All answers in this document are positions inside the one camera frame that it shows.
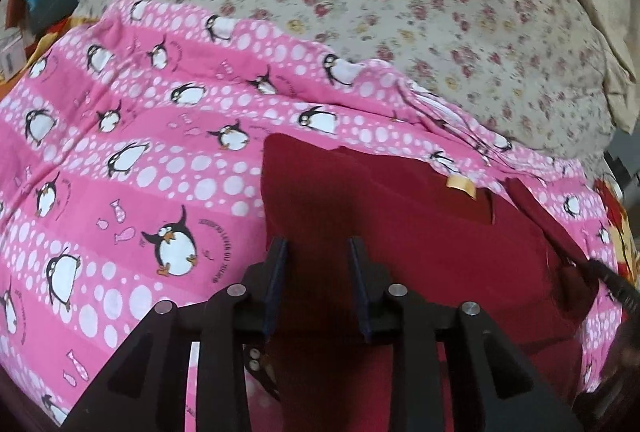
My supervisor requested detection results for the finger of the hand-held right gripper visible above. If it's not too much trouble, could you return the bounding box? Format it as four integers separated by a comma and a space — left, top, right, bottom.
582, 257, 640, 313

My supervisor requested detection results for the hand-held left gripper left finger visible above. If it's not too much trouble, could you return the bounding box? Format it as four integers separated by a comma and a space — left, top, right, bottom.
62, 236, 291, 432

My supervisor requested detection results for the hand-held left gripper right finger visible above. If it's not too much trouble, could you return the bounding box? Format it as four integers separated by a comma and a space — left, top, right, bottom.
348, 236, 583, 432

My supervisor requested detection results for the maroon garment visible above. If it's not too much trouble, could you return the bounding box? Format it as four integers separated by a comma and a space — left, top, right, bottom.
260, 132, 601, 432

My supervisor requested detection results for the yellow red printed cloth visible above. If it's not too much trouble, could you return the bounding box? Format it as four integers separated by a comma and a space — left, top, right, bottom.
592, 177, 640, 293

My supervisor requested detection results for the pink penguin print blanket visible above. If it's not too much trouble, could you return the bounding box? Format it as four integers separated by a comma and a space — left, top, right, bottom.
0, 0, 636, 432

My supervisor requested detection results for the floral bed sheet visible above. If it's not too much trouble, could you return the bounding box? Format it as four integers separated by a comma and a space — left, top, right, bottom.
77, 0, 621, 163

